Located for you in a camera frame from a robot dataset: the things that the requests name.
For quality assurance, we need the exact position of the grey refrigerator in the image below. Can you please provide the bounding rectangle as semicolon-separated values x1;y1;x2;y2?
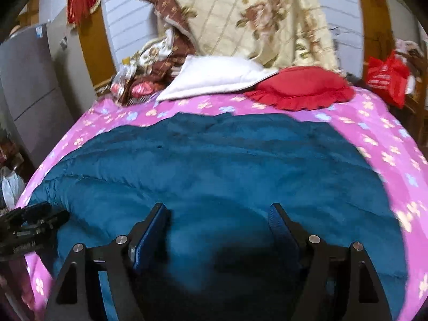
0;17;77;169

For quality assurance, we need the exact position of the white plastic bag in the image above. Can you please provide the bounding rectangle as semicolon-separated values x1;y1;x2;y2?
1;166;26;209

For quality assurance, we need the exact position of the cream floral quilt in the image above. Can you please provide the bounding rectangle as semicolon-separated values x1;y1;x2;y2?
157;0;340;71

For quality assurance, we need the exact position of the red plastic bag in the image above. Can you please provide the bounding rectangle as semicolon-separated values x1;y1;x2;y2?
363;50;412;108

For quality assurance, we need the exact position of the teal quilted jacket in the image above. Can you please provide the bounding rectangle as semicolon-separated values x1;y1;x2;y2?
28;112;410;321

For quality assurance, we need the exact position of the pink floral bedsheet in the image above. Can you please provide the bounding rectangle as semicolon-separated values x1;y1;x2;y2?
13;85;428;321

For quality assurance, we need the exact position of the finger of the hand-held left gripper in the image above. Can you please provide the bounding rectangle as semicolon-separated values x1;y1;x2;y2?
7;201;70;228

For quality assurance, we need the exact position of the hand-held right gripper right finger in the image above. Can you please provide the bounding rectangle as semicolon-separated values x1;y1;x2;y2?
268;202;394;321

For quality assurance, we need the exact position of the red ruffled pillow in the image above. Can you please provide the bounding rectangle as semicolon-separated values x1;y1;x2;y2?
244;66;356;112

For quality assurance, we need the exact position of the white wooden-framed headboard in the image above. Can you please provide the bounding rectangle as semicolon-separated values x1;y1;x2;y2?
78;0;388;97

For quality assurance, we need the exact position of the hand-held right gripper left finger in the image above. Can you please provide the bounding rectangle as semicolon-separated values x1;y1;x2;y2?
43;202;170;321

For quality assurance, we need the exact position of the white pillow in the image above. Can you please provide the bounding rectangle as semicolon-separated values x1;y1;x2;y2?
155;54;280;101

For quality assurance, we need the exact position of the brown floral cloth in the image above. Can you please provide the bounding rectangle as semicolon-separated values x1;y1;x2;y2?
110;0;198;108

